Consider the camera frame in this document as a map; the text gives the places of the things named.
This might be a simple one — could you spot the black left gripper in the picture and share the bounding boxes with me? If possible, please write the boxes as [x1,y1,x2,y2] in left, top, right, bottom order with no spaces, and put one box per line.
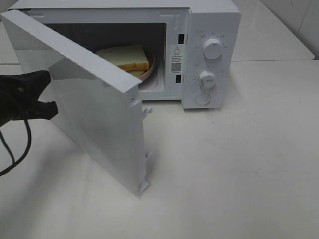
[0,70,58,126]

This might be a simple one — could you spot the toast sandwich with filling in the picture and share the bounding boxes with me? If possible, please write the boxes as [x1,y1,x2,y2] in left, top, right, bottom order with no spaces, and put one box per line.
[95,44,151,77]

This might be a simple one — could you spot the white warning label sticker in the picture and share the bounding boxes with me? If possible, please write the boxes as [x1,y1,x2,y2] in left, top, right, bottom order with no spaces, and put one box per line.
[168,45,185,74]

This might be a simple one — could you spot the white upper power knob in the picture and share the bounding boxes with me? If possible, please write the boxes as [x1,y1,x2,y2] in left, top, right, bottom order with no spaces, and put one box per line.
[202,37,223,60]

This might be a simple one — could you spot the white lower timer knob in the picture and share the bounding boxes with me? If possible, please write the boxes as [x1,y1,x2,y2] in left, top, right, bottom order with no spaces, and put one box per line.
[198,71,216,89]

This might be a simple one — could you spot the round door release button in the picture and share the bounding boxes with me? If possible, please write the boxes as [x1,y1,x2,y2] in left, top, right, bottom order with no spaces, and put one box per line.
[195,94,211,106]

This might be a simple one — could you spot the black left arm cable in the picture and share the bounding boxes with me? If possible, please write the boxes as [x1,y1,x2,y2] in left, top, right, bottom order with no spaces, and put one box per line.
[0,117,32,177]

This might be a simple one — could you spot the pink round plate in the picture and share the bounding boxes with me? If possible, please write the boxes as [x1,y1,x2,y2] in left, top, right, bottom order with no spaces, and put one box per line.
[94,44,156,80]

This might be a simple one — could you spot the white microwave oven body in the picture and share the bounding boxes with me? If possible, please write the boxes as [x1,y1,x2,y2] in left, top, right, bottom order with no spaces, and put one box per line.
[8,0,241,109]

